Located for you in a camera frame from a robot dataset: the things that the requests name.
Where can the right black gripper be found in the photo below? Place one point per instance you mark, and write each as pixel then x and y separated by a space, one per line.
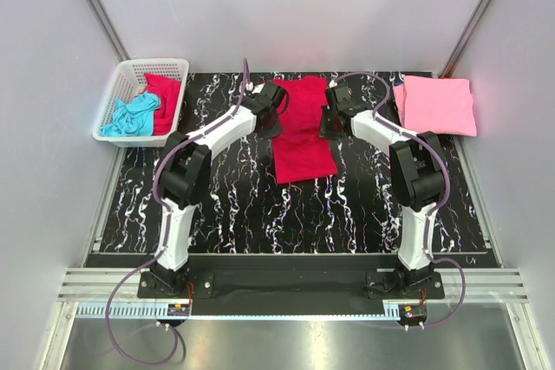
pixel 323 132

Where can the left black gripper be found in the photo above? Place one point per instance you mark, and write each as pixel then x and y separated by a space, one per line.
pixel 272 132

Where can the red t shirt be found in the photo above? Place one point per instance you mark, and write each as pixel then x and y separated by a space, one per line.
pixel 299 152
pixel 168 91

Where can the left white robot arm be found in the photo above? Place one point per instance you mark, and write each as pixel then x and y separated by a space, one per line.
pixel 183 176

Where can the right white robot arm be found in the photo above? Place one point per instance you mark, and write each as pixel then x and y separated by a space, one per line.
pixel 419 180

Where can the folded pink t shirt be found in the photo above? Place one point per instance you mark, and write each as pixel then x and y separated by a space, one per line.
pixel 436 105

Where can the red t shirt in basket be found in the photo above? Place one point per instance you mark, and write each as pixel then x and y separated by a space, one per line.
pixel 168 91

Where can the white plastic basket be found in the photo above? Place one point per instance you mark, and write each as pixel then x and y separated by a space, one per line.
pixel 129 80

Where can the cyan t shirt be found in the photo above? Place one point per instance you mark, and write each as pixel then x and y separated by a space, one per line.
pixel 133 119

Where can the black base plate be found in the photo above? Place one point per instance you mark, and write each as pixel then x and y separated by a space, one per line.
pixel 288 285

